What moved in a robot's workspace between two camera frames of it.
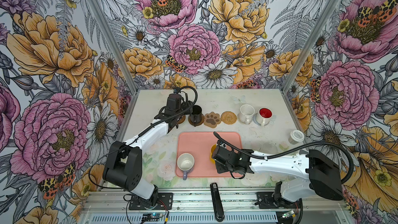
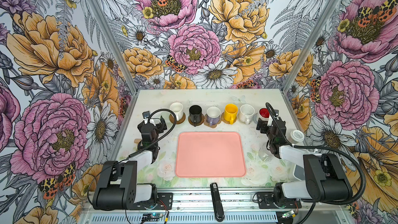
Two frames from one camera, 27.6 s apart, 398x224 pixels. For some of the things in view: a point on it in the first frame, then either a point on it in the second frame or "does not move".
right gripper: (219, 168) → (265, 125)
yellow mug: (212, 160) → (230, 112)
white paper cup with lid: (296, 136) does not move
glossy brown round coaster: (202, 121) does not move
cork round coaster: (229, 117) does not move
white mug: (246, 111) does not move
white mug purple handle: (185, 161) → (213, 115)
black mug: (196, 115) does not move
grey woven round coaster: (255, 121) does not move
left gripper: (187, 105) → (161, 126)
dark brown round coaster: (181, 120) does not move
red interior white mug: (263, 117) does not move
